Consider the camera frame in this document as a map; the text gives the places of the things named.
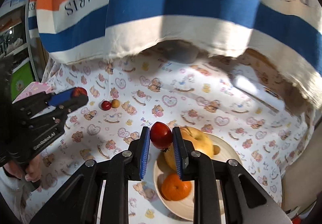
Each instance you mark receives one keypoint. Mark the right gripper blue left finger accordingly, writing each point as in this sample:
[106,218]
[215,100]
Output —
[145,140]

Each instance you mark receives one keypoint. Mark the large yellow apple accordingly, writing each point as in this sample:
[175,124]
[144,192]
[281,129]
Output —
[200,142]

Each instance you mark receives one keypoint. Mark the red cherry tomato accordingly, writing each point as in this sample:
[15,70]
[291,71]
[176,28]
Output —
[161,135]
[105,105]

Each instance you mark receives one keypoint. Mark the striped Paris fabric curtain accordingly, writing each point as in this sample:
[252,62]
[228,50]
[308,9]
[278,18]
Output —
[286,32]

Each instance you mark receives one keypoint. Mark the baby bear print cloth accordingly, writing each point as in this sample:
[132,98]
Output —
[153,89]

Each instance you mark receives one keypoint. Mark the cream ceramic plate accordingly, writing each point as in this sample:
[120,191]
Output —
[213,193]

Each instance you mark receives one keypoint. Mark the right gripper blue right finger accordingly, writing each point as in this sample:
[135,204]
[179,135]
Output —
[180,153]

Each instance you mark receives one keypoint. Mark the person's left hand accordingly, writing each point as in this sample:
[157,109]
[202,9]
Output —
[33,171]

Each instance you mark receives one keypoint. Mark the white plastic device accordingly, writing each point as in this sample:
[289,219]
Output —
[259,92]

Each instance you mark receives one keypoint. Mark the dark red plum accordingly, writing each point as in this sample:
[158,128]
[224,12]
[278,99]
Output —
[79,91]

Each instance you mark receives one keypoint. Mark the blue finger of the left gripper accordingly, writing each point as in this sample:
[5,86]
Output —
[57,99]

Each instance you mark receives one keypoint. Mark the large orange in plate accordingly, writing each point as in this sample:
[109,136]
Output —
[174,189]

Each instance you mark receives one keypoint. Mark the shelf with boxes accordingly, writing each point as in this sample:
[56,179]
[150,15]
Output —
[16,42]

